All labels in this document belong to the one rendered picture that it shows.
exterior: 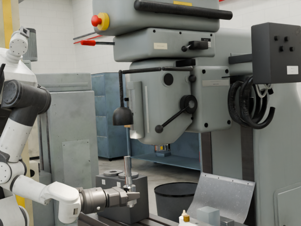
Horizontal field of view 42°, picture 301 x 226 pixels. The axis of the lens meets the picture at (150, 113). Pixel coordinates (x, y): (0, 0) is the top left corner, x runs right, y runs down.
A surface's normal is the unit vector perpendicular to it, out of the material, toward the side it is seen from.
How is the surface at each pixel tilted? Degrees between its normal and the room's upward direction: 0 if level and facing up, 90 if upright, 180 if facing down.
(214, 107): 90
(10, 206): 61
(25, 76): 76
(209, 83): 90
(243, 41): 90
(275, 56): 90
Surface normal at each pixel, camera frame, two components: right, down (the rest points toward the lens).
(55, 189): 0.18, -0.84
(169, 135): 0.56, 0.47
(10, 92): -0.57, -0.21
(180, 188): -0.14, 0.00
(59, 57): 0.61, 0.01
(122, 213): -0.67, 0.07
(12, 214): 0.73, -0.51
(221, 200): -0.73, -0.39
